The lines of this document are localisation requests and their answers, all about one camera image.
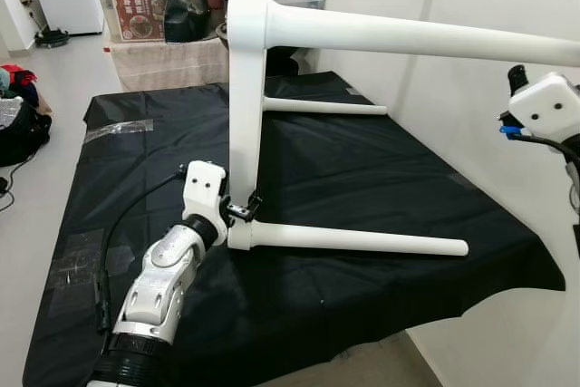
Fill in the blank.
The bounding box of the black cloth cover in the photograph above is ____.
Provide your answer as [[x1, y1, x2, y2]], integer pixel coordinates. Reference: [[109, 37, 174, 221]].
[[23, 70, 567, 387]]

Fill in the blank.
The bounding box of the red cloth item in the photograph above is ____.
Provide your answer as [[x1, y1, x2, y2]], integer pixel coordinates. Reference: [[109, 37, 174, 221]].
[[0, 65, 37, 89]]

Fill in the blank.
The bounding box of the white plastic bag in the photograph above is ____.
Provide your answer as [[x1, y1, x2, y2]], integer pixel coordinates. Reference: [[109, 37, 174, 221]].
[[0, 97, 21, 127]]

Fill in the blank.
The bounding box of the black wok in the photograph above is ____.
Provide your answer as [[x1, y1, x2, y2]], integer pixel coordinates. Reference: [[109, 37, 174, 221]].
[[267, 47, 311, 78]]

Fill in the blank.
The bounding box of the crumpled clear plastic bag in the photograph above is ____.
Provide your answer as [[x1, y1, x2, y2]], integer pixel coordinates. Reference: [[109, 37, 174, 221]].
[[45, 228, 137, 315]]

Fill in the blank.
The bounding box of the white plastic table top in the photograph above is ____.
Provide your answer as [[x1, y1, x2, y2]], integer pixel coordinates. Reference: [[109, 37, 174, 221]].
[[227, 0, 275, 252]]

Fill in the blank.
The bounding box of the white plastic table leg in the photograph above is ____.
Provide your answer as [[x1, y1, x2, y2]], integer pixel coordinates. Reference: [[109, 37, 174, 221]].
[[228, 219, 469, 256], [263, 2, 580, 69], [263, 97, 389, 118]]

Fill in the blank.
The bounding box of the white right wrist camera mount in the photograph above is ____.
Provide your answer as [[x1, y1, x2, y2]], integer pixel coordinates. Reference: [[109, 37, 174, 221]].
[[507, 72, 580, 145]]

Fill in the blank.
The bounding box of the beige cloth covered table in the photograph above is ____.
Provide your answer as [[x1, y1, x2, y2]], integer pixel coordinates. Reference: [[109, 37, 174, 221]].
[[104, 38, 229, 92]]

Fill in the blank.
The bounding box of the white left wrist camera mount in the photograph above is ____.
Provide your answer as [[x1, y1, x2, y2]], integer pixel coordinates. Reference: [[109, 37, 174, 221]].
[[181, 160, 227, 243]]

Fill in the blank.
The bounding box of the black mop head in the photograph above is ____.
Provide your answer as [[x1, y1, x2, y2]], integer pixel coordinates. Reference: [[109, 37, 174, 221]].
[[34, 29, 71, 48]]

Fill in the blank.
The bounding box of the flat clear plastic strip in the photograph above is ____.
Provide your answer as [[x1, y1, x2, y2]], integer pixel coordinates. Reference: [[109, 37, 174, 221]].
[[83, 120, 155, 141]]

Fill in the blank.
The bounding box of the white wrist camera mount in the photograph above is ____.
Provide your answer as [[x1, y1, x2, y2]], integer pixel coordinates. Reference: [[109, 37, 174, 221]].
[[507, 72, 580, 145], [181, 160, 227, 243]]

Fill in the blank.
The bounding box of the open black suitcase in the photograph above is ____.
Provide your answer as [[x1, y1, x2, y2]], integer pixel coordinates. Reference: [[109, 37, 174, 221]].
[[0, 65, 53, 168]]

